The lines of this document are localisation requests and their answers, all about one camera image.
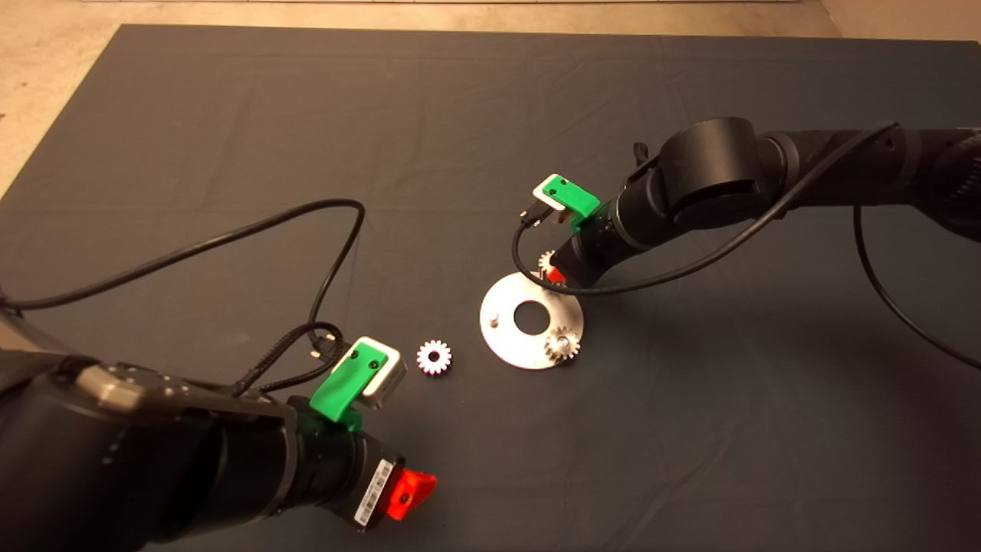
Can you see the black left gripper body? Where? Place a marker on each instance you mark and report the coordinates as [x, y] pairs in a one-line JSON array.
[[345, 475]]

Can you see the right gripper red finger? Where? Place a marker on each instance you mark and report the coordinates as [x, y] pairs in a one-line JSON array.
[[556, 275]]

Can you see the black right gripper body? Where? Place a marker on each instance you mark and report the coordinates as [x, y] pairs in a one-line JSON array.
[[605, 245]]

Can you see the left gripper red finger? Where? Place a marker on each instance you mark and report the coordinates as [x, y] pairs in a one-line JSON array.
[[411, 492]]

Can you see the small steel planetary gear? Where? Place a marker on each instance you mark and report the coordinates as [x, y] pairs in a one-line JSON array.
[[553, 351], [546, 261], [425, 353]]

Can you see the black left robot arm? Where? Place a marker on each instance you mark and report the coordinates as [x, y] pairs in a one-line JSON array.
[[115, 475]]

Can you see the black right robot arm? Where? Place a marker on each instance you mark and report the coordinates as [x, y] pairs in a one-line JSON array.
[[705, 169]]

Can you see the round metal carrier plate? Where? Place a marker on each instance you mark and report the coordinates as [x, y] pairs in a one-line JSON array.
[[502, 345]]

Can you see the dark grey table cloth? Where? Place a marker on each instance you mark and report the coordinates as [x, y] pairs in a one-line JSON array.
[[460, 115]]

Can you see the green right camera mount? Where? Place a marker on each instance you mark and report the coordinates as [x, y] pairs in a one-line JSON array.
[[571, 198]]

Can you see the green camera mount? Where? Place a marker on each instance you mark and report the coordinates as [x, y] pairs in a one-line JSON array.
[[343, 385], [571, 198]]

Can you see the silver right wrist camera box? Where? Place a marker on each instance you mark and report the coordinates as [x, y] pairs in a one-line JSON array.
[[541, 195]]

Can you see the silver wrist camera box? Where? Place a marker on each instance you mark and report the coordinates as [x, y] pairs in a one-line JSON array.
[[389, 379], [541, 195]]

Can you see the green left camera mount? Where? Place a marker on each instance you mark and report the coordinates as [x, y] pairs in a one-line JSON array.
[[343, 385]]

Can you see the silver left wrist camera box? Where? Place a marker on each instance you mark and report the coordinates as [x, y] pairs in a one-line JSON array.
[[389, 379]]

